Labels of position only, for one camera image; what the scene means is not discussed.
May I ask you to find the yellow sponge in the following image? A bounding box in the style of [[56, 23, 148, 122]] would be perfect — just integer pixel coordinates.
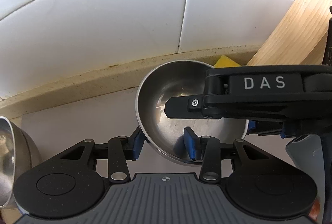
[[214, 55, 240, 68]]

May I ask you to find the wooden knife block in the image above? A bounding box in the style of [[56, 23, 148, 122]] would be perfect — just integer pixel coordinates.
[[248, 0, 331, 66]]

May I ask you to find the large steel bowl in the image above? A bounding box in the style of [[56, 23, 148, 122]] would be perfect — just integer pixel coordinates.
[[135, 60, 249, 165]]

